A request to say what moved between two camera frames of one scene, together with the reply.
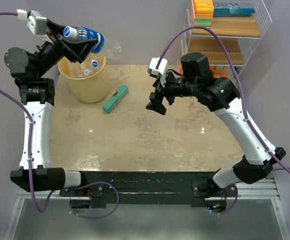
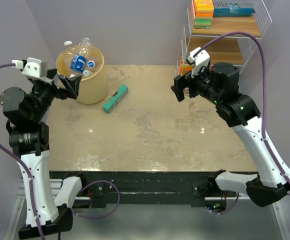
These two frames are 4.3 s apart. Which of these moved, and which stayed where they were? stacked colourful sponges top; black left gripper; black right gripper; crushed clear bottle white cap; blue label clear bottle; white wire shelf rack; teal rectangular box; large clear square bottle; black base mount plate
Moved: blue label clear bottle; black right gripper; large clear square bottle; black left gripper
Stayed: teal rectangular box; crushed clear bottle white cap; stacked colourful sponges top; white wire shelf rack; black base mount plate
